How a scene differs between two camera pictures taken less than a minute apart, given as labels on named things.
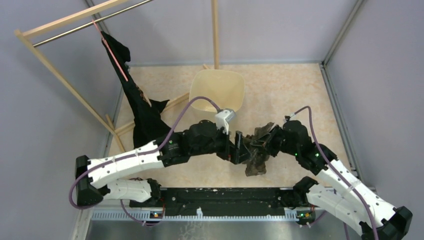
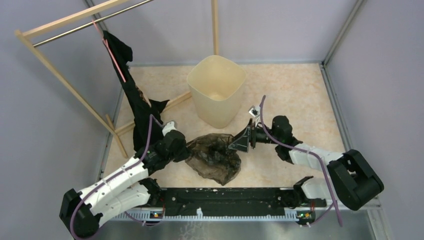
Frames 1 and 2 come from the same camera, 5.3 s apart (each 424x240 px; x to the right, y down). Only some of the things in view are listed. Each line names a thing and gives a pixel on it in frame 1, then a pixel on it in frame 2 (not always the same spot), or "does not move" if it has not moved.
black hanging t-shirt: x=149 y=125 does not move
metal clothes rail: x=90 y=25 does not move
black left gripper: x=230 y=153 -> x=185 y=153
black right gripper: x=269 y=137 -> x=242 y=143
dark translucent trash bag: x=256 y=164 -> x=212 y=158
